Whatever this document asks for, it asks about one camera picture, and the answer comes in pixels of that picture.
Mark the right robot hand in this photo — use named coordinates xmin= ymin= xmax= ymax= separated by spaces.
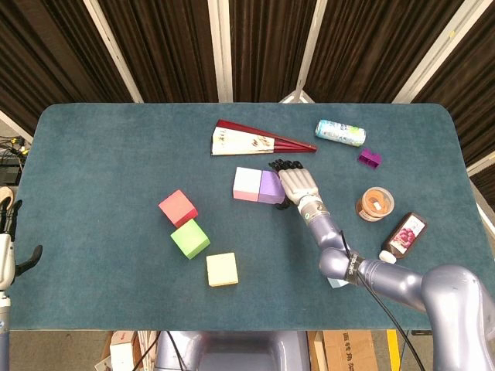
xmin=268 ymin=158 xmax=322 ymax=212

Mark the printed drink can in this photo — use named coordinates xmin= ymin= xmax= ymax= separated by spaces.
xmin=315 ymin=119 xmax=367 ymax=148

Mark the red folding paper fan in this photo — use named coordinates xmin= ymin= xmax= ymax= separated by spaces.
xmin=210 ymin=118 xmax=319 ymax=157

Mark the yellow cube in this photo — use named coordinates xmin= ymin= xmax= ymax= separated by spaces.
xmin=205 ymin=252 xmax=240 ymax=288

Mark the green cube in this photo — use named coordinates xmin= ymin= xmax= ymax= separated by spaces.
xmin=170 ymin=218 xmax=212 ymax=260

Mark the brown cardboard box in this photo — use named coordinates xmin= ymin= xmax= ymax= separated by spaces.
xmin=323 ymin=330 xmax=378 ymax=371

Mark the beige shoe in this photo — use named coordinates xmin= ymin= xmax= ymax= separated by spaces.
xmin=0 ymin=187 xmax=15 ymax=212

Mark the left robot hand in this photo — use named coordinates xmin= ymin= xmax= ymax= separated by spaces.
xmin=0 ymin=199 xmax=43 ymax=291

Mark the white partition frame post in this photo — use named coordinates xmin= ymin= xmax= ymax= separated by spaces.
xmin=83 ymin=0 xmax=144 ymax=104
xmin=278 ymin=0 xmax=329 ymax=104
xmin=0 ymin=110 xmax=34 ymax=144
xmin=207 ymin=0 xmax=234 ymax=104
xmin=466 ymin=154 xmax=495 ymax=179
xmin=392 ymin=0 xmax=475 ymax=104

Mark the dark brown curtain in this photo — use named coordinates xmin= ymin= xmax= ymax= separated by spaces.
xmin=0 ymin=0 xmax=495 ymax=202

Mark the white cardboard box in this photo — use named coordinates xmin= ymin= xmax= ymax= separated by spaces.
xmin=94 ymin=330 xmax=159 ymax=371

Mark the red cube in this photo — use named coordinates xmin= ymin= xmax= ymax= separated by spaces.
xmin=158 ymin=189 xmax=200 ymax=229

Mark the pink cube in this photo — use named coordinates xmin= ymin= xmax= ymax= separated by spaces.
xmin=232 ymin=166 xmax=264 ymax=202

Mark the wooden plank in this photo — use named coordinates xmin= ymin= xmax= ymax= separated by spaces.
xmin=312 ymin=331 xmax=329 ymax=371

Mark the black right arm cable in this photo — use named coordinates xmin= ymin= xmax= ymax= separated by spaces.
xmin=338 ymin=230 xmax=418 ymax=371

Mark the brown bottle with grape label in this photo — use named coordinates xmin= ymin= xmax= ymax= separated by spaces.
xmin=378 ymin=211 xmax=429 ymax=266

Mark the clear tub of rubber bands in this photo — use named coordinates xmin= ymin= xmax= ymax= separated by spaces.
xmin=354 ymin=186 xmax=396 ymax=223

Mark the black cable bundle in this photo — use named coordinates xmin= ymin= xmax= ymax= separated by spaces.
xmin=0 ymin=134 xmax=28 ymax=185

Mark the purple cube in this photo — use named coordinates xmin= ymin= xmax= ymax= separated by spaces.
xmin=257 ymin=169 xmax=286 ymax=205

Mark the small purple plastic brick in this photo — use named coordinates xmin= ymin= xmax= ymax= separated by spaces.
xmin=357 ymin=148 xmax=383 ymax=171

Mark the teal felt table cover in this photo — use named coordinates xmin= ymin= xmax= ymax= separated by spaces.
xmin=5 ymin=102 xmax=487 ymax=332

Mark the grey robot torso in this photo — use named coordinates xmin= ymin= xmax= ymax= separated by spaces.
xmin=154 ymin=330 xmax=312 ymax=371

